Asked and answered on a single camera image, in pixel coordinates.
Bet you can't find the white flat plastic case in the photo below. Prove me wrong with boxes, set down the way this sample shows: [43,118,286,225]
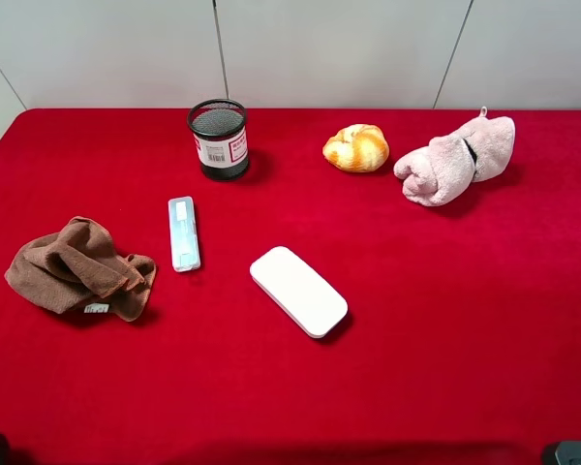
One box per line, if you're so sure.
[250,246,348,339]

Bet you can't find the clear toothbrush travel case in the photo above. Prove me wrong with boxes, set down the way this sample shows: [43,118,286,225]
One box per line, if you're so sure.
[168,196,201,272]

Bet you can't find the orange white plush bread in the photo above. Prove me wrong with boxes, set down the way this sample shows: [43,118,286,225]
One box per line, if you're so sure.
[322,124,389,172]

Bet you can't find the black mesh pen cup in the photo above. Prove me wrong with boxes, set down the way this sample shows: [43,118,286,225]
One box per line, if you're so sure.
[187,99,249,181]

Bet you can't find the dark base corner right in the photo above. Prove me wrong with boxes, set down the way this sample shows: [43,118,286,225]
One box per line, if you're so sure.
[541,441,581,465]

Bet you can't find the pink rolled towel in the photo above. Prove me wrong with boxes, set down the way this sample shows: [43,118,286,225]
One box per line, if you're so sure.
[393,107,515,207]

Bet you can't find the brown crumpled cloth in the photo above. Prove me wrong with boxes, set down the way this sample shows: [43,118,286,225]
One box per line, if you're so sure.
[5,216,157,323]

